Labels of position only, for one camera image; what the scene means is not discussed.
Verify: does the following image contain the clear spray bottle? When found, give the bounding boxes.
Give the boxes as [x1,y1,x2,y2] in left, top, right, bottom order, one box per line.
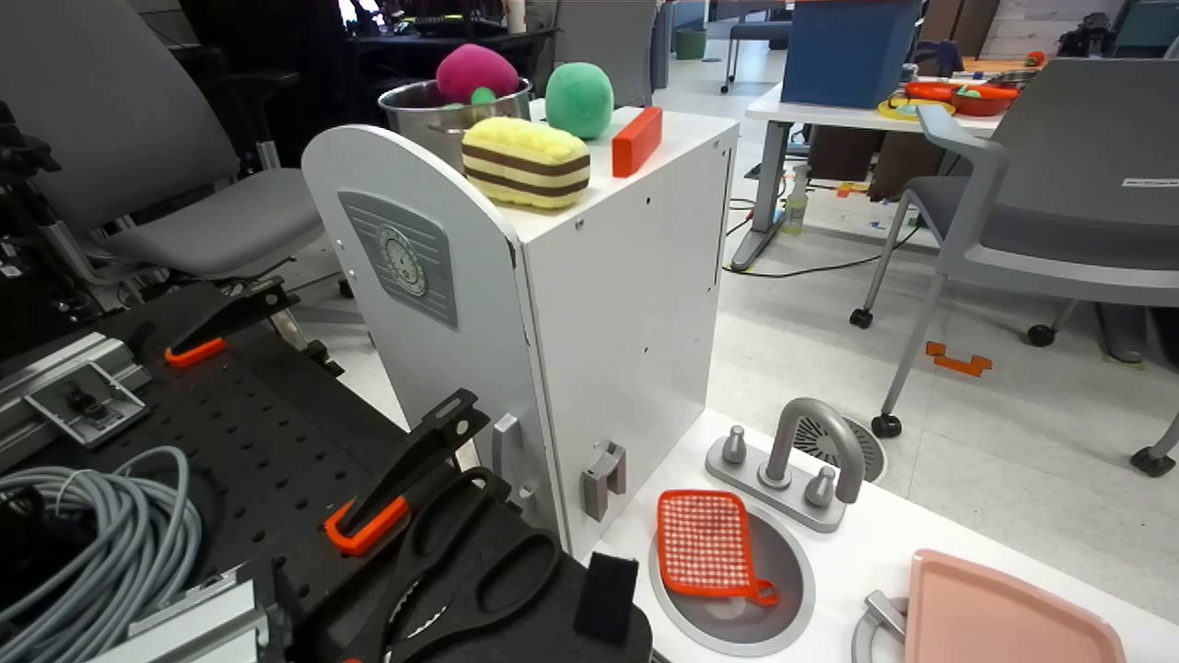
[782,160,815,240]

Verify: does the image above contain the black moulded looped cover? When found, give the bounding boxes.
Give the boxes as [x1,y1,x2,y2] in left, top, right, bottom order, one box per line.
[289,465,655,663]

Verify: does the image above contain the aluminium rail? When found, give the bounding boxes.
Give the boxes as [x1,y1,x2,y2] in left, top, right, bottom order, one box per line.
[0,328,149,472]

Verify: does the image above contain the white table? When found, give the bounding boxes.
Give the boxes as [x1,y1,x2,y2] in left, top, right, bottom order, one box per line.
[720,84,1005,275]

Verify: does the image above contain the pink plastic tray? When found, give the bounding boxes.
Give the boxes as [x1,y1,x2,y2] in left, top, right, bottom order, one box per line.
[901,547,1131,663]

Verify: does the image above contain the silver metal bracket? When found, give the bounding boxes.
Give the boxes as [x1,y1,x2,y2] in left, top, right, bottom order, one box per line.
[87,568,286,663]

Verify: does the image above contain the grey toy faucet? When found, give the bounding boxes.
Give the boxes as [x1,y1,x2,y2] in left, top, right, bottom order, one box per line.
[703,395,870,537]

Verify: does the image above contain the grey toy burner grate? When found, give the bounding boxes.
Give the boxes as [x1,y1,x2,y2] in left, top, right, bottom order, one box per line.
[846,586,914,663]

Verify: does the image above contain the yellow brown-striped sponge plushie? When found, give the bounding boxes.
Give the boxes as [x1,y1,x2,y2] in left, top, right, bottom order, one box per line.
[458,113,595,218]

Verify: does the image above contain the steel pot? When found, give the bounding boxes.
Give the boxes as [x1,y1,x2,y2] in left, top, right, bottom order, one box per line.
[375,75,536,178]

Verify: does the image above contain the round green plushie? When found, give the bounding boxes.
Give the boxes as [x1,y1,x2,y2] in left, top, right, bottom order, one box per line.
[542,59,618,144]

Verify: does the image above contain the black equipment stand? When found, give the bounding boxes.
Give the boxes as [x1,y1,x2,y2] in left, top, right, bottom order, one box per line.
[0,104,77,361]

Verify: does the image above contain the blue box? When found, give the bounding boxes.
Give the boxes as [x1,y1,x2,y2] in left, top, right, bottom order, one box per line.
[776,0,923,112]

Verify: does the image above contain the white-framed black tag plate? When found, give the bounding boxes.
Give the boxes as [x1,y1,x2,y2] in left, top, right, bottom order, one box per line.
[20,361,149,449]

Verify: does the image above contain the grey office chair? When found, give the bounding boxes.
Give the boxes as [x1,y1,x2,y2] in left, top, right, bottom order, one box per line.
[0,0,329,288]
[846,53,1179,479]

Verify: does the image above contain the grey round sink basin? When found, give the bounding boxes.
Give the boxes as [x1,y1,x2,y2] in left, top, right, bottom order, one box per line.
[643,509,817,657]

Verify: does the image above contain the orange floor bracket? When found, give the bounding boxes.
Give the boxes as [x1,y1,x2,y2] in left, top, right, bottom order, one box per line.
[919,339,994,381]

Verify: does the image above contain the orange mesh strainer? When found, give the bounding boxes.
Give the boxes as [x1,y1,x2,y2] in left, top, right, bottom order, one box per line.
[653,485,784,613]

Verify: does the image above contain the orange tray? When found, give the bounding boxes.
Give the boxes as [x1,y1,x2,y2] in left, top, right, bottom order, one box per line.
[901,75,1025,123]

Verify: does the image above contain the white toy kitchen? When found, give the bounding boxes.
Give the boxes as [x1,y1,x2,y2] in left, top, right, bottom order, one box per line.
[299,104,1179,663]

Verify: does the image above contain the grey cable bundle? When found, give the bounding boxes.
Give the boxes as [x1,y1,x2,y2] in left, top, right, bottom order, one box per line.
[0,444,206,663]

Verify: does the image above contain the orange rectangular block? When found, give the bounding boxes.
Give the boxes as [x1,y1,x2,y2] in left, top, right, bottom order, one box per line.
[609,104,666,182]

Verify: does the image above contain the small black block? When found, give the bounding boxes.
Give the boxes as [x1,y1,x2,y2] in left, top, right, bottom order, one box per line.
[572,548,642,650]

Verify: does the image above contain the black perforated board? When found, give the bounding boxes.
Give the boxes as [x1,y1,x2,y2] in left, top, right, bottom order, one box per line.
[68,279,418,618]

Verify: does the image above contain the magenta plushie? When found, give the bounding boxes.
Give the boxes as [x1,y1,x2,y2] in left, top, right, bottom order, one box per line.
[431,42,525,106]

